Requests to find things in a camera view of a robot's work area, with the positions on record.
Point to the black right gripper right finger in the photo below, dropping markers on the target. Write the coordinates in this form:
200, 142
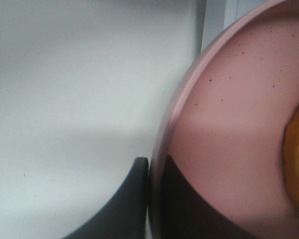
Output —
184, 214

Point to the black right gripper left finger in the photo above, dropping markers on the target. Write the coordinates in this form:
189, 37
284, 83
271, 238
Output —
124, 215

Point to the pink round plate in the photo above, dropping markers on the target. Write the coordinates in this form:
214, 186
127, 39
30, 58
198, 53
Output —
225, 124

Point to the burger with sesame-free bun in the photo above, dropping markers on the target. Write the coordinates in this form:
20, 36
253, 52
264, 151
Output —
291, 159

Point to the white microwave oven body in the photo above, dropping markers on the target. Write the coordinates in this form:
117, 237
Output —
213, 16

